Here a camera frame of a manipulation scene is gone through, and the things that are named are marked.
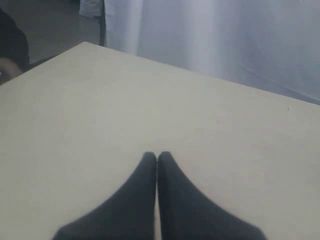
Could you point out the person hand at table edge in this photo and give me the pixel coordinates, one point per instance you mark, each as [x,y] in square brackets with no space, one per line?
[8,70]

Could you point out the white curtain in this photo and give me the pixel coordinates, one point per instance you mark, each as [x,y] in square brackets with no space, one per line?
[273,45]

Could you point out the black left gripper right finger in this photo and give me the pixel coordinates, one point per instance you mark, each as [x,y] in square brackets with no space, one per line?
[187,214]

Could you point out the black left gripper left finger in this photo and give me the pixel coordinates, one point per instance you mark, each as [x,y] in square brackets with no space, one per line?
[129,214]

